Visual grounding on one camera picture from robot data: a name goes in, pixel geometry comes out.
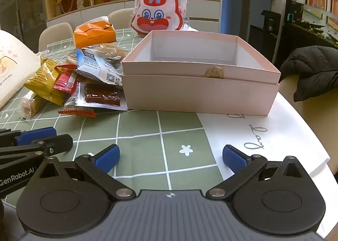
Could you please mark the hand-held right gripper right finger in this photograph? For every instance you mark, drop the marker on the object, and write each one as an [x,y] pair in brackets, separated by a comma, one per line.
[235,160]

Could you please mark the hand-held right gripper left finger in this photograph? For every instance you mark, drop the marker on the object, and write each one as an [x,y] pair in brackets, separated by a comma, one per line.
[107,158]

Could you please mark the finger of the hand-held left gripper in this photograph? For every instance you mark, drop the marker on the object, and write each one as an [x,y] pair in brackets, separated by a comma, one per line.
[37,135]
[56,143]

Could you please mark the yellow snack packet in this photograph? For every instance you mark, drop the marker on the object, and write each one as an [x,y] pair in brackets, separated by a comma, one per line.
[43,82]

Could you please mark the pink cardboard gift box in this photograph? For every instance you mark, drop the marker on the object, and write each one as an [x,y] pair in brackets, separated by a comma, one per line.
[200,95]

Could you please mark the clear-wrapped nougat bar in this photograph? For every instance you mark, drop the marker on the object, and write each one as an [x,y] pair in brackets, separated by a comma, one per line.
[30,105]

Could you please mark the clear red-edged snack packet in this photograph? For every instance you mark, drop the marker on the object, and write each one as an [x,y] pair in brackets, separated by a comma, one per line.
[76,111]

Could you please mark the green checked tablecloth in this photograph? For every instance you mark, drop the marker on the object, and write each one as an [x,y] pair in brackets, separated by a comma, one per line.
[140,127]

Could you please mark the dark brown snack packet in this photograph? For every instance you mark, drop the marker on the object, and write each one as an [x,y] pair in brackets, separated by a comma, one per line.
[101,97]

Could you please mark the red snack packet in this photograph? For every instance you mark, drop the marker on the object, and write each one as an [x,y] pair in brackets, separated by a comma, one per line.
[66,79]

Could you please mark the clear cookie wrapper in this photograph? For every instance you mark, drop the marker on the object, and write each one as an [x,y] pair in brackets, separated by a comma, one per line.
[62,56]

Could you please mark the beige dining chair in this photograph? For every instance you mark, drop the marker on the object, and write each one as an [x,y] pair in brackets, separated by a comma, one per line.
[54,35]
[120,17]
[290,98]

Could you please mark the blue white snack packet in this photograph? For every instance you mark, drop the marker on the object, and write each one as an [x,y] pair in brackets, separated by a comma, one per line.
[97,70]

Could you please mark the clear packet of brown cookies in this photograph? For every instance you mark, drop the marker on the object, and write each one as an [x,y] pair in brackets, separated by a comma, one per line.
[111,52]

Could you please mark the orange tissue box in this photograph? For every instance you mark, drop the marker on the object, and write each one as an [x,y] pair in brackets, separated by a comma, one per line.
[93,36]

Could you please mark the black jacket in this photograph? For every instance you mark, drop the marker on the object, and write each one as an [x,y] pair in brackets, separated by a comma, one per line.
[311,69]

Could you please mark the glass door cabinet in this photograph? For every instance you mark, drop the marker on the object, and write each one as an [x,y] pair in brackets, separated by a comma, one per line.
[21,5]

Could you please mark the black floor cabinet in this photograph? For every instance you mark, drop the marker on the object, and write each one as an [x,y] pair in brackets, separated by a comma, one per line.
[265,32]

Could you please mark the metal cup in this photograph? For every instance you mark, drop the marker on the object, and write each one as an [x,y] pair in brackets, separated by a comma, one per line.
[91,0]

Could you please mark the glass aquarium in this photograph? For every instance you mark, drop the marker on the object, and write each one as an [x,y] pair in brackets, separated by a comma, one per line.
[311,24]

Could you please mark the white red rabbit face bag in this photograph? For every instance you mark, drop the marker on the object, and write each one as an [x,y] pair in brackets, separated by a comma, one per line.
[157,8]

